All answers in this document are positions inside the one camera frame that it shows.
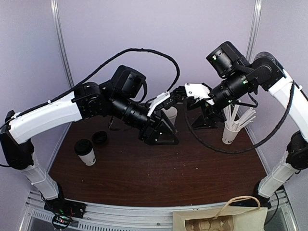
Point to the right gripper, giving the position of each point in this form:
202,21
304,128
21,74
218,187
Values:
210,112

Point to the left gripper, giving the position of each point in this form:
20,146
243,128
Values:
148,131

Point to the white paper cup stack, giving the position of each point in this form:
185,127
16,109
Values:
171,113

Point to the white paper bag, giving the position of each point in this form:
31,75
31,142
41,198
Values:
242,213

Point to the cardboard cup carrier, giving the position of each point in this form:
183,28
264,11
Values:
223,223

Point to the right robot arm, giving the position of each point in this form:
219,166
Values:
240,77

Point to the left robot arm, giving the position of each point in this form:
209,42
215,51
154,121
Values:
112,98

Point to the cup holding stirrers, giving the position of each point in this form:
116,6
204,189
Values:
229,135

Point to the white wrapped stirrers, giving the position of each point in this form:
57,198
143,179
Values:
235,122

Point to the black cup lid stack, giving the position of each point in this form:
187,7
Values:
99,137

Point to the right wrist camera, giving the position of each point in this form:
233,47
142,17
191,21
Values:
199,92

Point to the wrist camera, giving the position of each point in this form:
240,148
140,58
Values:
166,99
199,92

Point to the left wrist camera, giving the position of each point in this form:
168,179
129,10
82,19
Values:
166,99

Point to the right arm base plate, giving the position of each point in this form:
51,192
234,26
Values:
266,204

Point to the front aluminium rail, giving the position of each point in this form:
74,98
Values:
100,217

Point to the right aluminium frame post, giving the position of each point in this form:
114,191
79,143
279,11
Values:
256,19

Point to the aluminium frame post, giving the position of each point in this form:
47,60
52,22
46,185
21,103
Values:
61,43
256,19

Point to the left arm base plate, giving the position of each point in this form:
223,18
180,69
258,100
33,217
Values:
64,212

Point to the left aluminium frame post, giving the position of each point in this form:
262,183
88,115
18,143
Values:
61,43

